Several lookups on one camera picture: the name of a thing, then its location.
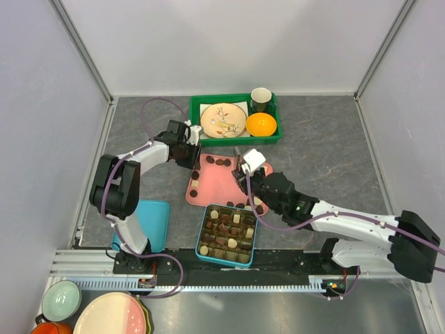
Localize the pink chocolate tray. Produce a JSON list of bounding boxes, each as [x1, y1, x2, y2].
[[185, 153, 252, 209]]

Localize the metal tongs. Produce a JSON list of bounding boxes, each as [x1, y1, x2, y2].
[[232, 146, 248, 195]]

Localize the white oval chocolate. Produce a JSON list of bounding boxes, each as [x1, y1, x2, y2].
[[210, 210, 219, 219]]

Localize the blue chocolate tin box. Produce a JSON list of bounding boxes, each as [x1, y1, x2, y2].
[[194, 203, 259, 269]]

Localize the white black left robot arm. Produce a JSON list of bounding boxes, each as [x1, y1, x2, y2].
[[89, 120, 202, 273]]

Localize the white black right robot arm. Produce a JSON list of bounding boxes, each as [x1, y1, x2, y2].
[[246, 170, 444, 283]]

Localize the brown plastic chocolate insert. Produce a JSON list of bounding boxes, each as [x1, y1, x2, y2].
[[197, 206, 257, 264]]

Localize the decorated ceramic plate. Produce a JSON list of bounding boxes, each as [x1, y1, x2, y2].
[[200, 103, 247, 138]]

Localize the green plastic crate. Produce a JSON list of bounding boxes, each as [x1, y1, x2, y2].
[[189, 93, 282, 147]]

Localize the yellow bowl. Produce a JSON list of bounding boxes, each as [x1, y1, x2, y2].
[[245, 113, 277, 137]]

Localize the blue tin lid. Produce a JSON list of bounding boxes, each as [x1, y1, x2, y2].
[[113, 200, 170, 254]]

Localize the green mug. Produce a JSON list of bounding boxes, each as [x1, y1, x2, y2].
[[250, 88, 277, 114]]

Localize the pink white plate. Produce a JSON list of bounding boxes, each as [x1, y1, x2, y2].
[[73, 292, 152, 334]]

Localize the pale green bowl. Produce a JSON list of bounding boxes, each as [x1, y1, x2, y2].
[[42, 280, 82, 321]]

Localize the orange red mug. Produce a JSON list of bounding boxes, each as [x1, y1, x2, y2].
[[31, 314, 73, 334]]

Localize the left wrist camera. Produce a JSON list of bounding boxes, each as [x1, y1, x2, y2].
[[184, 120, 202, 146]]

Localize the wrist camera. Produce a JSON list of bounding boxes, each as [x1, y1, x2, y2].
[[241, 148, 266, 176], [184, 120, 202, 146]]

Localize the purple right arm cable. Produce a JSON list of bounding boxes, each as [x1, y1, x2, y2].
[[245, 172, 445, 302]]

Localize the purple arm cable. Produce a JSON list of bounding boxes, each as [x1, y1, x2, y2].
[[245, 172, 445, 302], [102, 98, 191, 299]]

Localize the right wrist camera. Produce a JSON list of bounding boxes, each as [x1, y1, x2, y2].
[[241, 148, 266, 176]]

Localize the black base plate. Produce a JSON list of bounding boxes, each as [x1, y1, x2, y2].
[[113, 248, 357, 285]]

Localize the slotted cable duct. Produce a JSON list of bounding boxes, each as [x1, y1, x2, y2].
[[67, 277, 327, 293]]

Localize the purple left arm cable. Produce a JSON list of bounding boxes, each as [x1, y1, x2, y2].
[[102, 98, 191, 299]]

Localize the aluminium frame rail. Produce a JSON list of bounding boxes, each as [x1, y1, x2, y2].
[[48, 0, 113, 104]]

